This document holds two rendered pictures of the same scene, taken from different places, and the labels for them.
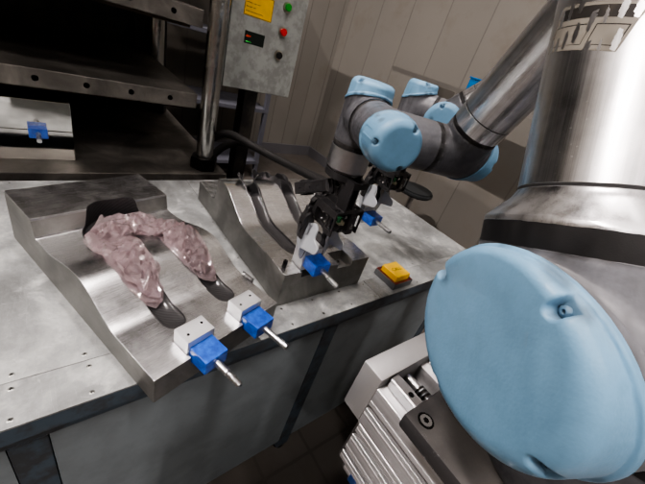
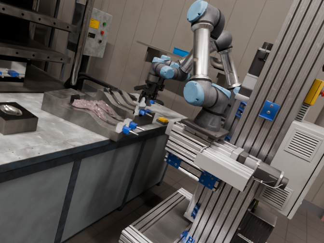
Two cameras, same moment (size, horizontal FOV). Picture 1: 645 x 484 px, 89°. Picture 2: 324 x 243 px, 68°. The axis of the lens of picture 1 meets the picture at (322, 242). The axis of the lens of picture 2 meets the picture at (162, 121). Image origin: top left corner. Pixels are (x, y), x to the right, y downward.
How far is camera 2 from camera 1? 1.03 m
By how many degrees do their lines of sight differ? 21
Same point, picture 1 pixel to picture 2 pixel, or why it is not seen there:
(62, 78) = (26, 52)
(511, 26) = (187, 25)
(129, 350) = (108, 128)
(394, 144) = (168, 73)
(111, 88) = (41, 56)
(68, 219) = (67, 100)
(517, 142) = not seen: hidden behind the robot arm
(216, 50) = (83, 41)
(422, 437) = (184, 121)
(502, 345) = (192, 90)
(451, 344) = (187, 94)
